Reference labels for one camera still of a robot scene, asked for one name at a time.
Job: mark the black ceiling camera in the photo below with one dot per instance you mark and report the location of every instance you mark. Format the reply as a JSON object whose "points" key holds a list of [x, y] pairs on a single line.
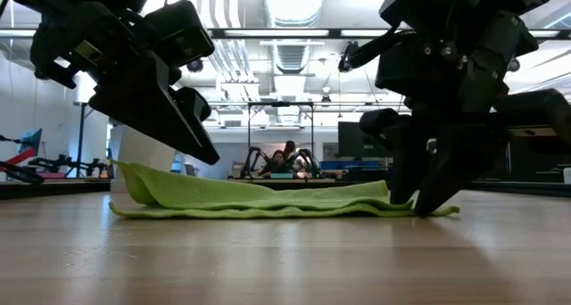
{"points": [[514, 65], [350, 62], [196, 66]]}

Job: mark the blue background monitor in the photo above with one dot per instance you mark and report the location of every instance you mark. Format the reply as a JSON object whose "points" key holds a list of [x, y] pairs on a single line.
{"points": [[30, 143]]}

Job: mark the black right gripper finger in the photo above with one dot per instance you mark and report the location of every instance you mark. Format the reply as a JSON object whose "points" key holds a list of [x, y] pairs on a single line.
{"points": [[406, 162], [459, 162]]}

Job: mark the black crossbar with light strips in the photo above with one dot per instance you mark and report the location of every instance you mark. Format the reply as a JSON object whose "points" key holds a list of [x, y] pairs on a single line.
{"points": [[276, 33]]}

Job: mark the black computer monitor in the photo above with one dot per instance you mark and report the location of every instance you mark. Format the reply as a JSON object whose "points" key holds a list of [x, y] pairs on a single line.
{"points": [[352, 140]]}

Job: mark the red background panel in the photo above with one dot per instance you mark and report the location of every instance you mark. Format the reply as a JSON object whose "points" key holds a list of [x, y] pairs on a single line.
{"points": [[22, 157]]}

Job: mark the black background robot arm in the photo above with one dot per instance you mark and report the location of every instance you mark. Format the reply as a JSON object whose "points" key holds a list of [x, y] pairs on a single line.
{"points": [[308, 160], [252, 160], [58, 164], [20, 173]]}

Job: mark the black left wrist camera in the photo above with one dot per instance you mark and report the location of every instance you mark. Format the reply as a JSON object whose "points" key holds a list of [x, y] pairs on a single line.
{"points": [[178, 33]]}

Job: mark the silver ceiling air duct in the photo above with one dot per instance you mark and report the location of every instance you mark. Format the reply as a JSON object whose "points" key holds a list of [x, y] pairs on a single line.
{"points": [[292, 2]]}

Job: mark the person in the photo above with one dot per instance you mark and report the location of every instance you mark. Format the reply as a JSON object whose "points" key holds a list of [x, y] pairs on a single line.
{"points": [[290, 146], [276, 162]]}

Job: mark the black metal table frame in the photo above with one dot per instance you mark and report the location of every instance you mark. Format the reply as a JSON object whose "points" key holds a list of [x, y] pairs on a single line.
{"points": [[53, 189]]}

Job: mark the small background potted plant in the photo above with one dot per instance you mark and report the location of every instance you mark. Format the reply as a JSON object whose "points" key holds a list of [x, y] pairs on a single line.
{"points": [[103, 169]]}

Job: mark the white plant pot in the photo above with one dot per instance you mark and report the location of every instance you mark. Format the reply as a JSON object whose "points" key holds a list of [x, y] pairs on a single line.
{"points": [[143, 151]]}

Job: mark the green microfiber towel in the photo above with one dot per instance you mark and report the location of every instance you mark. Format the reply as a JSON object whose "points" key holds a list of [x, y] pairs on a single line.
{"points": [[245, 198]]}

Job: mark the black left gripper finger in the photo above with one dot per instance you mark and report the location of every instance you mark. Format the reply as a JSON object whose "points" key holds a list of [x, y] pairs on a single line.
{"points": [[196, 104], [156, 109]]}

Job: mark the black background rig frame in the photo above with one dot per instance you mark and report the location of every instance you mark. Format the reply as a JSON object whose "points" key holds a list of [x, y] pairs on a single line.
{"points": [[280, 104]]}

